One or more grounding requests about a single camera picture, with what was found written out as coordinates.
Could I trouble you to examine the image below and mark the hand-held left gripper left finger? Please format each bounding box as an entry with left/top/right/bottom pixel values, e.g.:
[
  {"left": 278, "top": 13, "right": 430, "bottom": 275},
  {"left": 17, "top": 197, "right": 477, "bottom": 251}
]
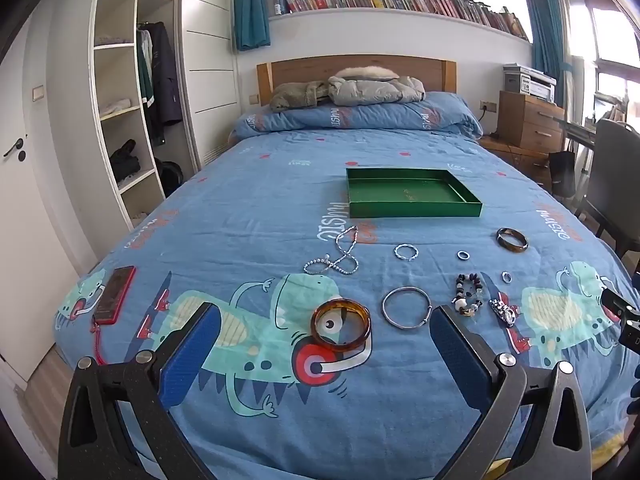
[{"left": 59, "top": 302, "right": 223, "bottom": 480}]

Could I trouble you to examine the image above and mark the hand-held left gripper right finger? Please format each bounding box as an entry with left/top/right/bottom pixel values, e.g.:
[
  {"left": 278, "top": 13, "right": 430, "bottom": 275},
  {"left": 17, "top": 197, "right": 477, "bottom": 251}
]
[{"left": 429, "top": 304, "right": 593, "bottom": 480}]

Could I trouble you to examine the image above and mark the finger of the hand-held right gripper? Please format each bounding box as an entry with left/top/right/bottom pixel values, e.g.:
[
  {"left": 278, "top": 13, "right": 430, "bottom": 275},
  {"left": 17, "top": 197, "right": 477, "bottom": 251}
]
[{"left": 601, "top": 287, "right": 640, "bottom": 323}]

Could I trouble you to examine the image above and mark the beaded bracelet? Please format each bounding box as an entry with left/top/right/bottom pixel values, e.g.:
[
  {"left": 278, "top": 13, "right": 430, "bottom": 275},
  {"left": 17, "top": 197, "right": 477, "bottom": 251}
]
[{"left": 451, "top": 273, "right": 486, "bottom": 317}]

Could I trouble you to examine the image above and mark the silver bangle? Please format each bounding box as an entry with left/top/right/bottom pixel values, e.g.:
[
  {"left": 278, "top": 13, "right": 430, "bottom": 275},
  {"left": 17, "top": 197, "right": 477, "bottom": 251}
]
[{"left": 381, "top": 286, "right": 432, "bottom": 330}]

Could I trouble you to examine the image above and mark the amber bangle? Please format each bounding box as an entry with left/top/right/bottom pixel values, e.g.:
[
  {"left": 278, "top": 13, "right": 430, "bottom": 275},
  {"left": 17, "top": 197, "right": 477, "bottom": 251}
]
[{"left": 310, "top": 299, "right": 373, "bottom": 352}]

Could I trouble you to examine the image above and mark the dark brown bangle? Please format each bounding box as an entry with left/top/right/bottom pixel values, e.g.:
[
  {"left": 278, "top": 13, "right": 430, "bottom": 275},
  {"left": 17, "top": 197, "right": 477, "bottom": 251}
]
[{"left": 496, "top": 227, "right": 529, "bottom": 252}]

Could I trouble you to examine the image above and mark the pearl necklace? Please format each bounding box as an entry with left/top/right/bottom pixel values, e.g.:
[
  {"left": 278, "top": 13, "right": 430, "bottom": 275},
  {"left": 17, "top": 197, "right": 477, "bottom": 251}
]
[{"left": 302, "top": 225, "right": 361, "bottom": 277}]

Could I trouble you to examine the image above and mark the green tray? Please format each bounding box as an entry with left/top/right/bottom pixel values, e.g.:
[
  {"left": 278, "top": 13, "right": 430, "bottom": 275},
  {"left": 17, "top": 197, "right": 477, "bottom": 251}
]
[{"left": 346, "top": 167, "right": 483, "bottom": 219}]

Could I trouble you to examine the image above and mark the red phone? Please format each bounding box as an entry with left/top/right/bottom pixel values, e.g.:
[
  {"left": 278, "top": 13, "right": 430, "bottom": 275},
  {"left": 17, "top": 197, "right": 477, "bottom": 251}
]
[{"left": 91, "top": 265, "right": 137, "bottom": 325}]

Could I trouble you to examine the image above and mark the grey chair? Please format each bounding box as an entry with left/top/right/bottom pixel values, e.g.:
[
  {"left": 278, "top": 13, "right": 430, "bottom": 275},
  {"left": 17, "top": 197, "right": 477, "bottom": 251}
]
[{"left": 582, "top": 119, "right": 640, "bottom": 256}]

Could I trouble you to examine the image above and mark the black bag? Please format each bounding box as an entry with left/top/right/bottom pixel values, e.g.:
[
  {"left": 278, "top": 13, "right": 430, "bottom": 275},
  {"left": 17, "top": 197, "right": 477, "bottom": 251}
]
[{"left": 548, "top": 150, "right": 578, "bottom": 196}]

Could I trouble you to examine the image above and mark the desk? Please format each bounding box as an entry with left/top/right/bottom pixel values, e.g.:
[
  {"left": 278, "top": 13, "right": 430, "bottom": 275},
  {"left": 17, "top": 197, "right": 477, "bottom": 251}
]
[{"left": 560, "top": 117, "right": 601, "bottom": 151}]

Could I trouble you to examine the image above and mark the low wooden table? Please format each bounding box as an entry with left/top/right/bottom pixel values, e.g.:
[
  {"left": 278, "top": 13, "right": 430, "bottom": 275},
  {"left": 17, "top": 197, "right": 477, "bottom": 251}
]
[{"left": 480, "top": 135, "right": 556, "bottom": 191}]

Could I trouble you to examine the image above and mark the black backpack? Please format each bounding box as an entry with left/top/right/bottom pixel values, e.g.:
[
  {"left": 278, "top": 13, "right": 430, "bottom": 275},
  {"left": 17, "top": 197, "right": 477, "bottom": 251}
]
[{"left": 155, "top": 157, "right": 185, "bottom": 196}]

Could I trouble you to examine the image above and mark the blue printed bed cover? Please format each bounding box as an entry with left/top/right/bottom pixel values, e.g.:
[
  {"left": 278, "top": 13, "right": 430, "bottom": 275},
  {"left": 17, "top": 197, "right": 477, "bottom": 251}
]
[{"left": 52, "top": 130, "right": 640, "bottom": 480}]

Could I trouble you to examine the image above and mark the wooden drawer cabinet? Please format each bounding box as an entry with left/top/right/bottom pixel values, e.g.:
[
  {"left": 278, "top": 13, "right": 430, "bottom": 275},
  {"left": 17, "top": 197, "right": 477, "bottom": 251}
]
[{"left": 497, "top": 91, "right": 566, "bottom": 156}]

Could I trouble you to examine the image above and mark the black clothes pile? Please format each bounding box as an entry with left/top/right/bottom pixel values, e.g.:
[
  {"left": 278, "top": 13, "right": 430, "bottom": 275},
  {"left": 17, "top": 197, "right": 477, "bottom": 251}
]
[{"left": 110, "top": 139, "right": 142, "bottom": 181}]

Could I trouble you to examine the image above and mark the white door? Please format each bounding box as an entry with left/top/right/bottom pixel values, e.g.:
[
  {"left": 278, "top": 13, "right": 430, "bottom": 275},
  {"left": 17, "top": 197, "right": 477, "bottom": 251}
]
[{"left": 0, "top": 10, "right": 96, "bottom": 381}]

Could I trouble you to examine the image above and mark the white printer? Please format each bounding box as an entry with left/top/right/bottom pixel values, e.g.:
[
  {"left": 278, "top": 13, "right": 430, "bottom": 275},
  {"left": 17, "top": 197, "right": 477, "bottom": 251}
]
[{"left": 502, "top": 63, "right": 557, "bottom": 103}]

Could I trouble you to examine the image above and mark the folded blue duvet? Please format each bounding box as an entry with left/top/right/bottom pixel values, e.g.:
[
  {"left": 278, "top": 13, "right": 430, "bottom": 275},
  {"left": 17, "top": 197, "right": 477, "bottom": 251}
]
[{"left": 230, "top": 91, "right": 483, "bottom": 140}]

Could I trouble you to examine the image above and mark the side window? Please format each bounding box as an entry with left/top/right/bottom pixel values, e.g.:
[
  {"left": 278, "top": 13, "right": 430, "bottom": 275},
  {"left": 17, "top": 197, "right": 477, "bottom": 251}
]
[{"left": 567, "top": 0, "right": 640, "bottom": 121}]

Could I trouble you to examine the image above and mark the white wardrobe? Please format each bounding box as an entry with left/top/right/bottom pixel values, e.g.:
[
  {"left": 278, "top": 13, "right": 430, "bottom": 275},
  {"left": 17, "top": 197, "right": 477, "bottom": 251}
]
[{"left": 89, "top": 0, "right": 241, "bottom": 231}]

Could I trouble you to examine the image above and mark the grey puffer jacket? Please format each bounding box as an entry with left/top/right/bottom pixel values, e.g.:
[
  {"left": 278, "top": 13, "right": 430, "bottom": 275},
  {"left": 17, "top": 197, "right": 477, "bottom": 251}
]
[{"left": 327, "top": 66, "right": 426, "bottom": 107}]

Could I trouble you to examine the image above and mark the long blue curtain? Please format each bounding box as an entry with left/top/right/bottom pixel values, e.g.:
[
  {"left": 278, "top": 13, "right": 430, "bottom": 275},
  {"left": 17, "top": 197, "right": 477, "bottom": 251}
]
[{"left": 522, "top": 0, "right": 571, "bottom": 106}]

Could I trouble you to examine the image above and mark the olive jacket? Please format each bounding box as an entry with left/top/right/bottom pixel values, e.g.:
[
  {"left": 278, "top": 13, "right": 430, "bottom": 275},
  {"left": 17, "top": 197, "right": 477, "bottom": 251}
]
[{"left": 270, "top": 80, "right": 331, "bottom": 112}]

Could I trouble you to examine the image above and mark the dark hanging coat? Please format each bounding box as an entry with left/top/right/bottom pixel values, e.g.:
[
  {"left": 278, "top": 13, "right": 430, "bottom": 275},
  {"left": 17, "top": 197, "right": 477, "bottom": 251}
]
[{"left": 149, "top": 21, "right": 183, "bottom": 126}]

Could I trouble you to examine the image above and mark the green white hanging garment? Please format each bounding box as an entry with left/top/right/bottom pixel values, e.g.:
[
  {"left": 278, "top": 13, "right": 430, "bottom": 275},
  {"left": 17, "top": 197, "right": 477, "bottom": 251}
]
[{"left": 136, "top": 27, "right": 153, "bottom": 108}]

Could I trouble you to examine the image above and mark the wooden headboard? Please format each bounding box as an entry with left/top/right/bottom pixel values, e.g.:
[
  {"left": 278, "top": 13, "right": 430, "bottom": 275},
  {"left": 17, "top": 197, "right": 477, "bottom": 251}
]
[{"left": 256, "top": 55, "right": 457, "bottom": 107}]

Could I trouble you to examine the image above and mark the short blue curtain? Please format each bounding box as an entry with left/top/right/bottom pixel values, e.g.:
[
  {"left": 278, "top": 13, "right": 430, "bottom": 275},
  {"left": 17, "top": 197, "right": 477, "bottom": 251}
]
[{"left": 233, "top": 0, "right": 272, "bottom": 52}]

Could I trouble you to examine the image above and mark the red phone cord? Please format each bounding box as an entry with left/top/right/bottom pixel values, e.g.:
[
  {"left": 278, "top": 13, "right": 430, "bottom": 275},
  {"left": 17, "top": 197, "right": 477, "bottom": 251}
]
[{"left": 90, "top": 322, "right": 108, "bottom": 366}]

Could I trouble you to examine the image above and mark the black cable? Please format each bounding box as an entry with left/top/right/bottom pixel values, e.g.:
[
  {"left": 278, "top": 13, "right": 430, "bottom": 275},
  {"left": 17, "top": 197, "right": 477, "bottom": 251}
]
[{"left": 475, "top": 110, "right": 501, "bottom": 138}]

